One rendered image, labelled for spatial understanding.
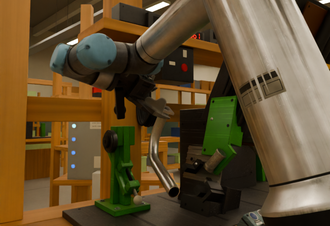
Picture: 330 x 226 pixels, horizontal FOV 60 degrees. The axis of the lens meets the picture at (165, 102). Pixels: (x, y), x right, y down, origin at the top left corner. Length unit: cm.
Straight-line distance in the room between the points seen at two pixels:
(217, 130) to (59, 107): 58
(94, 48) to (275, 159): 46
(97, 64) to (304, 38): 44
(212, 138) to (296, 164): 77
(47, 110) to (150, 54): 57
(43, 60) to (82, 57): 1089
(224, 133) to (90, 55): 54
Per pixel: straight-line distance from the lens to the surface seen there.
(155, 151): 86
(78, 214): 98
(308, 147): 25
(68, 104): 114
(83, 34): 118
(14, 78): 102
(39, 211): 113
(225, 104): 101
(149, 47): 65
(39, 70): 1140
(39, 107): 112
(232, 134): 97
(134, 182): 94
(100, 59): 63
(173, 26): 59
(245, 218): 78
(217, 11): 31
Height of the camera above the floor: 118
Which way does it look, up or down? 4 degrees up
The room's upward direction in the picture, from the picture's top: straight up
